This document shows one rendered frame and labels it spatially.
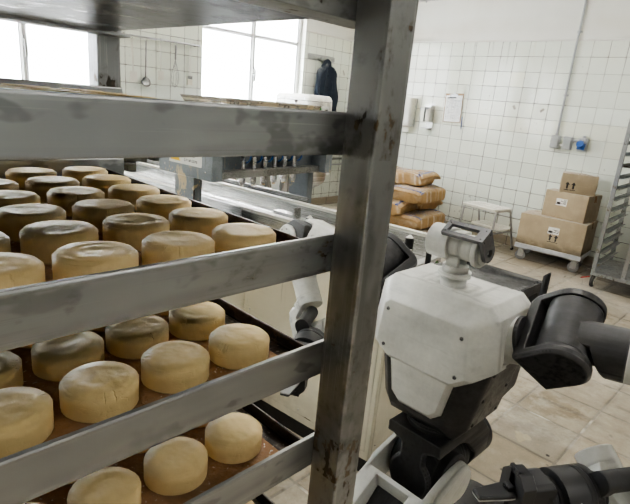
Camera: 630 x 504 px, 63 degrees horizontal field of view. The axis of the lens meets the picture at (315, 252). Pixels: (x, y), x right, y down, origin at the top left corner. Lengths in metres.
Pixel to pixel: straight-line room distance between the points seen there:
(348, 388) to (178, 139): 0.23
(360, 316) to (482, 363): 0.60
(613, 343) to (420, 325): 0.32
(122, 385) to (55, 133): 0.18
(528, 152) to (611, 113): 0.83
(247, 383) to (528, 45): 5.73
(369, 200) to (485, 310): 0.62
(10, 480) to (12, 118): 0.18
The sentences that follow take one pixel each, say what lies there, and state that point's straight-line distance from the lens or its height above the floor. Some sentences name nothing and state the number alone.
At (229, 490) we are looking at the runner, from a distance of 0.43.
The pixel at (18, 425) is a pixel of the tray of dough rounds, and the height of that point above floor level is 1.15.
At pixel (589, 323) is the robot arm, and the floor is 1.03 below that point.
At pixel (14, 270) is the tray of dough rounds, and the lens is 0.32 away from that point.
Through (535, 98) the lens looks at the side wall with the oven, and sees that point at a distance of 5.88.
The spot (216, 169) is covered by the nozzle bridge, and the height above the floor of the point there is 1.07.
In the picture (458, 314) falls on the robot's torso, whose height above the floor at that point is 1.00.
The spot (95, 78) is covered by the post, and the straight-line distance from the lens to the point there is 0.74.
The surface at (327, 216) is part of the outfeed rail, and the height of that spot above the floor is 0.87.
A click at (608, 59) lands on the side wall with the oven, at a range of 5.70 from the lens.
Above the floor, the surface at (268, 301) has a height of 0.55.
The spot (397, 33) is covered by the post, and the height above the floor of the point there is 1.39.
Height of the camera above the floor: 1.34
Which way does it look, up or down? 17 degrees down
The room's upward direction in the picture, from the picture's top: 5 degrees clockwise
